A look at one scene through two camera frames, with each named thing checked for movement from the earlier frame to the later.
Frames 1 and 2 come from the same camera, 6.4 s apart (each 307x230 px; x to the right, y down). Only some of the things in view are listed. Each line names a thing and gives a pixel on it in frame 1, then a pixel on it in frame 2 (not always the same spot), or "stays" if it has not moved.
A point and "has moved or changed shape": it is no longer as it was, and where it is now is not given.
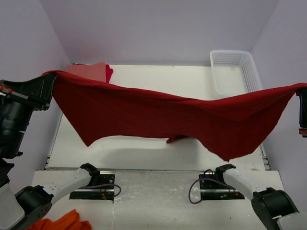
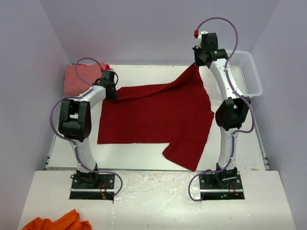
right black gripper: [303, 110] to [198, 63]
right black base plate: [213, 186] stays
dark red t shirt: [100, 109] has moved or changed shape
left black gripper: [37, 91] to [113, 96]
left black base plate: [101, 187] stays
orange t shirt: [71, 221] stays
